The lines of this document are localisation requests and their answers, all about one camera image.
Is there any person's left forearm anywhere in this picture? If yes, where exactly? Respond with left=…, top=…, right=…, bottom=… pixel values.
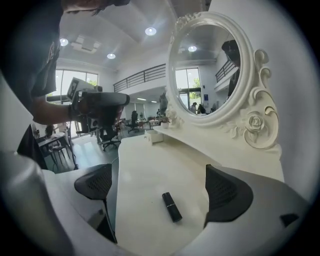
left=31, top=96, right=73, bottom=125

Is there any dark balcony railing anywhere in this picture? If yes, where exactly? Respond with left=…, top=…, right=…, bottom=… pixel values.
left=112, top=63, right=168, bottom=94

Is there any black office chair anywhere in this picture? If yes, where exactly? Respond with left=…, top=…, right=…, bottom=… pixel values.
left=99, top=124, right=121, bottom=152
left=127, top=110, right=141, bottom=134

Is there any large glass window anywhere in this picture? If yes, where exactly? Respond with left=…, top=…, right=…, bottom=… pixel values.
left=46, top=69, right=99, bottom=103

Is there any oval mirror white ornate frame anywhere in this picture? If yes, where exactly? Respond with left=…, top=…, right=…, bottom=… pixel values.
left=166, top=11, right=282, bottom=155

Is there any white ornate table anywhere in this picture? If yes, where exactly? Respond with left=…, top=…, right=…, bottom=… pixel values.
left=114, top=124, right=285, bottom=252

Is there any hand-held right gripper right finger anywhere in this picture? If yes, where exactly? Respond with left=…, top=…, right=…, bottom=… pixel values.
left=174, top=163, right=311, bottom=256

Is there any small black object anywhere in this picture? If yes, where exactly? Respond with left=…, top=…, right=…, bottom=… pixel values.
left=161, top=191, right=183, bottom=223

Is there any dark table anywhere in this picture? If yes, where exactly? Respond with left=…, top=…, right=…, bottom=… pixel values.
left=36, top=134, right=79, bottom=171

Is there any person's black t-shirt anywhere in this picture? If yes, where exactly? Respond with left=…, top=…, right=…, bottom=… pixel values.
left=0, top=0, right=65, bottom=171

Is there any pink flower in white pot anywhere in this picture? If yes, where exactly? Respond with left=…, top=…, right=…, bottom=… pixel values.
left=159, top=113, right=174, bottom=130

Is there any ceiling air vent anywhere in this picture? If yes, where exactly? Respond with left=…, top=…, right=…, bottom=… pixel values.
left=70, top=34, right=102, bottom=54

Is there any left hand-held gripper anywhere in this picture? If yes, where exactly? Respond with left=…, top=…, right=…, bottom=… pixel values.
left=66, top=76, right=131, bottom=134

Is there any person's left hand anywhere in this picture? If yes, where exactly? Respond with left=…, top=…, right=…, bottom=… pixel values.
left=71, top=98, right=88, bottom=119

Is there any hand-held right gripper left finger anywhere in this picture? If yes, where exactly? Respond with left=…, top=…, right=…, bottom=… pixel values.
left=41, top=163, right=118, bottom=245

